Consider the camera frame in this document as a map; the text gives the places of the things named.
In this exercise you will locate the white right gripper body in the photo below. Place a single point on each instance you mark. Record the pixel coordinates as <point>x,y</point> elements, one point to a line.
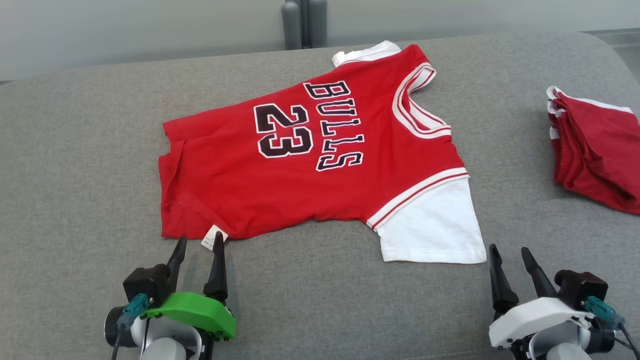
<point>535,317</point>

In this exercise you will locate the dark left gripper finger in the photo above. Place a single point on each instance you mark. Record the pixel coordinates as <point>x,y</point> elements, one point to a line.
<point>217,270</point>
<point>177,260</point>

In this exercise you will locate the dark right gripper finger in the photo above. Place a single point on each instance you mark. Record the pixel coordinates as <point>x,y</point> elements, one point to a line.
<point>500,280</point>
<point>540,275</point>

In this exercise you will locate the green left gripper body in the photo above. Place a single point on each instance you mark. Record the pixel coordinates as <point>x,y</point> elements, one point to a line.
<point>195,312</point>

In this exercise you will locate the red Bulls basketball jersey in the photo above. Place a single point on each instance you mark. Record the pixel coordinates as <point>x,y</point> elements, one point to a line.
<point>300,175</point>

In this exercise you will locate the red shorts white stripe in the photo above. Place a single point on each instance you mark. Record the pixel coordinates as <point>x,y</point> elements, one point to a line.
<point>600,150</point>

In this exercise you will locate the grey double pillar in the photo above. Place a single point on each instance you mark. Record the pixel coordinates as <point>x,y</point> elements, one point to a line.
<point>304,22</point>

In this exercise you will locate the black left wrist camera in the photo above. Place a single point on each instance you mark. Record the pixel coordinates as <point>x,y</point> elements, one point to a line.
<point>147,285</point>

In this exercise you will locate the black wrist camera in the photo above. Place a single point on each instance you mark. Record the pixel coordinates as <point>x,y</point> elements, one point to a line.
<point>582,289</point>
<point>147,285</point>

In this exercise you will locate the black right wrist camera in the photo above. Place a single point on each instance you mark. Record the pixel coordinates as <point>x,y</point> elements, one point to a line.
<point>582,289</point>

